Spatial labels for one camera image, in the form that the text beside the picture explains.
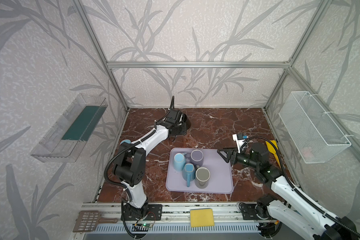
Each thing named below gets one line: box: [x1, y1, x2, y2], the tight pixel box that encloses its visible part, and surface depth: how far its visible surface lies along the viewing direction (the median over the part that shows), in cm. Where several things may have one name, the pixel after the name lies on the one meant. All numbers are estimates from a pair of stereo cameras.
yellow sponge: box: [190, 208, 215, 228], surface depth 72 cm
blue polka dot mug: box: [182, 163, 196, 188], surface depth 80 cm
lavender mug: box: [185, 149, 204, 167], surface depth 87 cm
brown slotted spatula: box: [72, 210, 118, 233], surface depth 73 cm
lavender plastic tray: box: [165, 147, 234, 194], surface depth 85 cm
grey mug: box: [194, 164, 211, 189], surface depth 78 cm
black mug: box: [181, 113, 192, 135], surface depth 84 cm
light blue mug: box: [173, 152, 186, 171], surface depth 85 cm
